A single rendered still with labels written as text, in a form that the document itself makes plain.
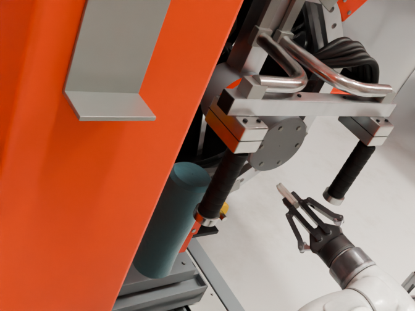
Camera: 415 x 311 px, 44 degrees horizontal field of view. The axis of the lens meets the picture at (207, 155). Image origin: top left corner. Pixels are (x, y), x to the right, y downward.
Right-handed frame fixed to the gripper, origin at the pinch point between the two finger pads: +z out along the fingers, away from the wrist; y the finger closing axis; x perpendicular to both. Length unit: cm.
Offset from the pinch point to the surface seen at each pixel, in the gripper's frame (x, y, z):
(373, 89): 33.4, 19.0, -10.5
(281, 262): -85, -5, 23
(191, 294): -34, -36, 10
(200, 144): 12.7, -9.9, 18.5
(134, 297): -21, -49, 14
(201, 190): 30.6, -16.8, -4.6
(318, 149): -147, 57, 90
